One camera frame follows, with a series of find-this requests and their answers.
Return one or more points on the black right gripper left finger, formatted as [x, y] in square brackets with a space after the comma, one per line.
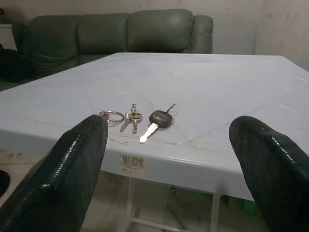
[60, 183]

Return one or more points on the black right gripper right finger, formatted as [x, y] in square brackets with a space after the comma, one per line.
[272, 174]

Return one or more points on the black round object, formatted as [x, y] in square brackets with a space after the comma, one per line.
[3, 183]

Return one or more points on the barcode sticker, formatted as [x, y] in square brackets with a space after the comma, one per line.
[132, 164]

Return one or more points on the brown key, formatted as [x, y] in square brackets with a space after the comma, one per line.
[105, 115]

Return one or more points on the brass house key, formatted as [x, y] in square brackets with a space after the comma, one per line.
[135, 120]
[125, 122]

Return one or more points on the light blue plastic table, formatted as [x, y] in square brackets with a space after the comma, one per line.
[217, 101]

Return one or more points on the white cabinet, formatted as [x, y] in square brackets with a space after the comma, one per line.
[5, 36]

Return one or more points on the green leather sofa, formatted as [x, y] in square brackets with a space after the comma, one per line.
[154, 31]

